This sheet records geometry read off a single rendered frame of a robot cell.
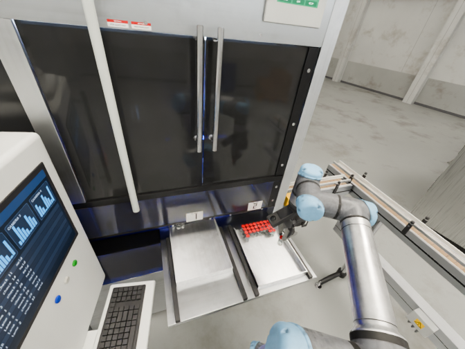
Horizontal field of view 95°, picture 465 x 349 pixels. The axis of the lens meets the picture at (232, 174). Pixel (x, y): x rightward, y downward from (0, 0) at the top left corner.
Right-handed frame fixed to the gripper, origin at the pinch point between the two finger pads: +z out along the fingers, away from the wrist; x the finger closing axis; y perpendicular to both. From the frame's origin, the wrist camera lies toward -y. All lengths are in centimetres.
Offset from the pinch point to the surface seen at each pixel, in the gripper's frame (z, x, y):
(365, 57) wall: 17, 729, 830
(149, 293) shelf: 33, 8, -56
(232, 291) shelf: 25.1, -5.5, -20.9
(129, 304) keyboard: 32, 5, -64
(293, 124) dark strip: -35.8, 30.7, 13.7
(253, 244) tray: 25.4, 14.8, -1.8
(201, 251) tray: 25.4, 17.7, -29.7
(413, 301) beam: 58, -30, 94
